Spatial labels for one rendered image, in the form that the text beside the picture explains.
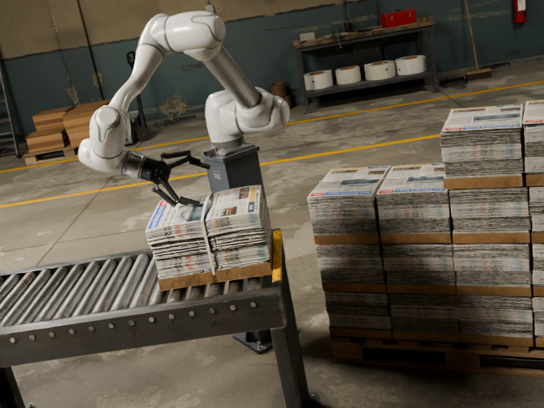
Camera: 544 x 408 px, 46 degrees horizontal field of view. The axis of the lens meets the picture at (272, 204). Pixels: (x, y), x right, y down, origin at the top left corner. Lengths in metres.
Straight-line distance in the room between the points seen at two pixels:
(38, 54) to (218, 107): 7.04
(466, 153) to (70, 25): 7.60
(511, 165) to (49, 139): 7.04
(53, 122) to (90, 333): 7.14
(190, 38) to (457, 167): 1.10
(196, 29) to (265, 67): 6.85
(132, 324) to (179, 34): 1.03
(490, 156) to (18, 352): 1.78
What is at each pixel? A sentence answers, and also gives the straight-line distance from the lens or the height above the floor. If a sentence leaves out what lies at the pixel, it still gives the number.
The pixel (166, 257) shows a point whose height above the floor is 0.92.
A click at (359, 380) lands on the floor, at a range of 2.93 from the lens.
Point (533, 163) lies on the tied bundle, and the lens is 2.50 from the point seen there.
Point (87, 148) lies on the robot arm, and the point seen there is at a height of 1.30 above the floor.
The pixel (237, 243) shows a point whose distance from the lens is 2.05.
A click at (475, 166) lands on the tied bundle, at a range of 2.51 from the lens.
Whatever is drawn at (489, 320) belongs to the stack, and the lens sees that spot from 2.79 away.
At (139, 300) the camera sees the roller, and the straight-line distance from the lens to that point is 2.15.
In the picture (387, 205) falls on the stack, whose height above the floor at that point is 0.78.
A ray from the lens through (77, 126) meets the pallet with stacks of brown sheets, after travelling 8.63.
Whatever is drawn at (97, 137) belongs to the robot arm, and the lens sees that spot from 2.01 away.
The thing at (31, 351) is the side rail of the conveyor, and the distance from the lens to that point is 2.23.
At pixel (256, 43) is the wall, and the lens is 9.15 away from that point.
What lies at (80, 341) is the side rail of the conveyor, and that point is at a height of 0.74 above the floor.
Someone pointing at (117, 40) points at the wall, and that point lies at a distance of 9.42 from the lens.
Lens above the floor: 1.70
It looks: 19 degrees down
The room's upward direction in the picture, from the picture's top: 10 degrees counter-clockwise
